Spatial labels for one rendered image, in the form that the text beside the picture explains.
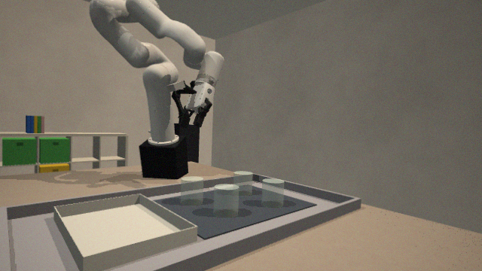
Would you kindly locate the clear glass cylinder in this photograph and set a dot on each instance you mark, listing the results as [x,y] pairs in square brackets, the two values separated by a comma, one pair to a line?
[244,181]
[191,191]
[226,200]
[272,193]

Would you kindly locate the shallow beige square tray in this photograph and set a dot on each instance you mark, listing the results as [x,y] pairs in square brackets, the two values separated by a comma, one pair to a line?
[133,226]

